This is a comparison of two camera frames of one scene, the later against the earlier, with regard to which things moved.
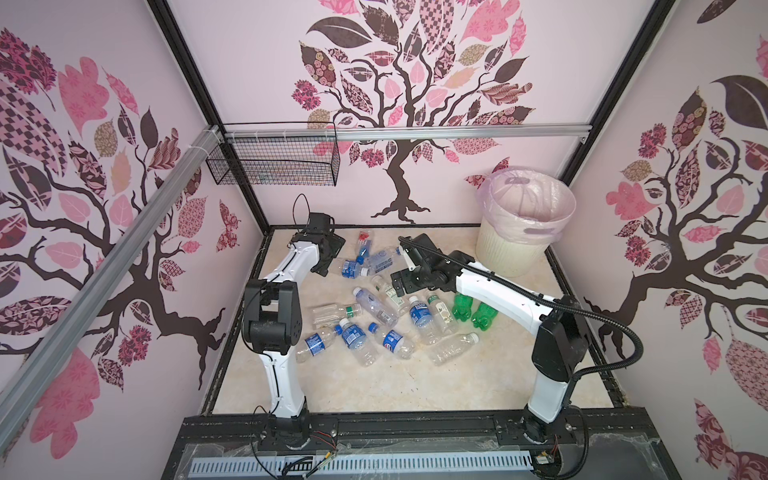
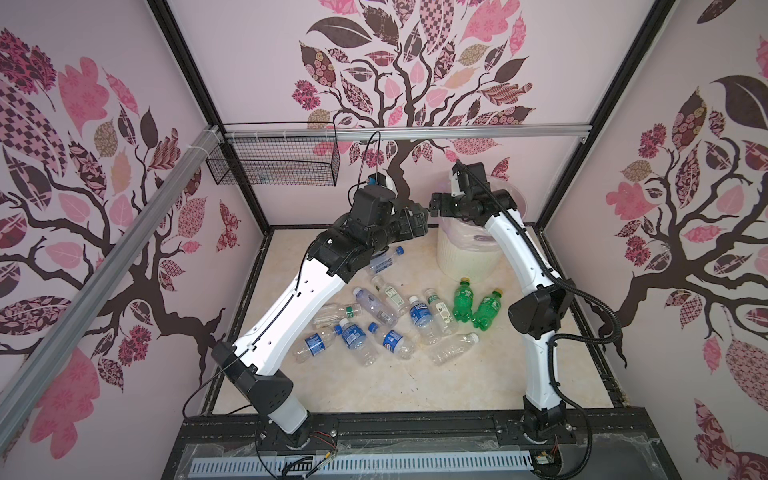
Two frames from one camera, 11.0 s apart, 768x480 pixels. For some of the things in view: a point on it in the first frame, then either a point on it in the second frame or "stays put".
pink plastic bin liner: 525,204 → 459,234
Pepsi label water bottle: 316,343 stays put
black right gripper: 403,275 → 443,200
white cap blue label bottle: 359,343 stays put
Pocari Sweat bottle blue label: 421,316 stays put
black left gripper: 334,241 → 417,218
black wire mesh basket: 278,162 stays put
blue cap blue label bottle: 393,341 stays put
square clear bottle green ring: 328,314 stays put
